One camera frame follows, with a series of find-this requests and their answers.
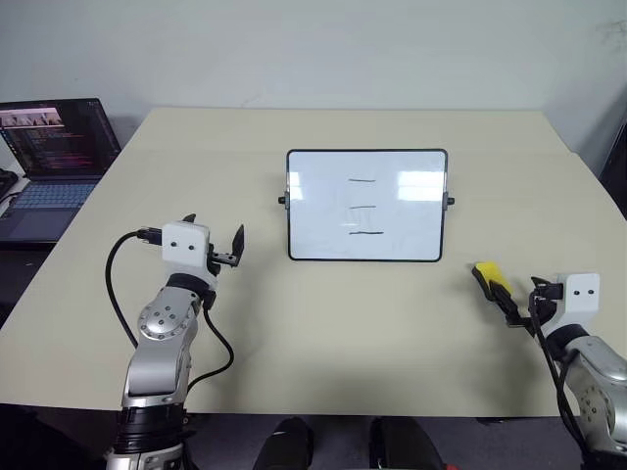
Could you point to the dark rounded shape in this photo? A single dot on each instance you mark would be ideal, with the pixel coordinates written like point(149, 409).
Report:
point(289, 443)

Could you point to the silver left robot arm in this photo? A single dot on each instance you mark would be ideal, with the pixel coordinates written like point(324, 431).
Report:
point(157, 352)

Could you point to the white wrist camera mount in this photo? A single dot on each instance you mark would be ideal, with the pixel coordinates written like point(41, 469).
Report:
point(580, 296)
point(185, 245)

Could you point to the open blue laptop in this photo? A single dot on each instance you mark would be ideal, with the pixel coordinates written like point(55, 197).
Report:
point(54, 147)

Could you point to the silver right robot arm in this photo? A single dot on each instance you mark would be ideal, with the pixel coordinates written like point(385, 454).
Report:
point(597, 372)

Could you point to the black object beside laptop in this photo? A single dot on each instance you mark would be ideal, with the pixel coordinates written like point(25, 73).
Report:
point(7, 181)

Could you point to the black side table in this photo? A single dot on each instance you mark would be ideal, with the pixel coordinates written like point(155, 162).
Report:
point(24, 274)

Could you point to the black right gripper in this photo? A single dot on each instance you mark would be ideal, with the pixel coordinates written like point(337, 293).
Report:
point(543, 313)

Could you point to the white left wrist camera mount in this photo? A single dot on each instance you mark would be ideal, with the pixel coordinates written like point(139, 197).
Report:
point(185, 245)

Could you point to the yellow and black eraser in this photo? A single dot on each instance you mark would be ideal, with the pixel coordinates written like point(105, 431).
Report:
point(487, 271)

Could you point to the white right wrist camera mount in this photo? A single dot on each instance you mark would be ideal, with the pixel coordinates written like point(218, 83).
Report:
point(580, 296)

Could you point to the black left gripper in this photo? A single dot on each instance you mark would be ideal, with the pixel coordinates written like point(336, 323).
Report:
point(215, 259)

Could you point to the black framed tabletop whiteboard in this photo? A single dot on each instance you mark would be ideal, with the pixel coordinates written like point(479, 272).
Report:
point(367, 220)

